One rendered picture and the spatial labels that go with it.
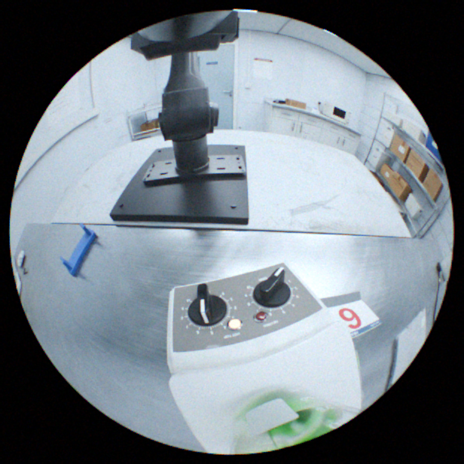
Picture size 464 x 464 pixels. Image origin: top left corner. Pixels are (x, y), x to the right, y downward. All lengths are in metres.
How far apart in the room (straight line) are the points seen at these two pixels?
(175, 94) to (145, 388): 0.38
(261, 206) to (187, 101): 0.20
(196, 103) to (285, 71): 2.80
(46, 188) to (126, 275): 1.35
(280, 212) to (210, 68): 2.80
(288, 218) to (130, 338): 0.29
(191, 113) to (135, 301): 0.25
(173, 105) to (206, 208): 0.16
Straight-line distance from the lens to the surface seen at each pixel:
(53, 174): 1.56
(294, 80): 3.03
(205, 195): 0.25
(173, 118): 0.23
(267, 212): 0.25
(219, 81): 2.88
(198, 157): 0.28
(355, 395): 0.15
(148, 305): 0.20
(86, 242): 0.33
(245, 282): 0.15
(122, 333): 0.23
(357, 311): 0.23
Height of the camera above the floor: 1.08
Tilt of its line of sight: 54 degrees down
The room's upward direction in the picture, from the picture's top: 1 degrees clockwise
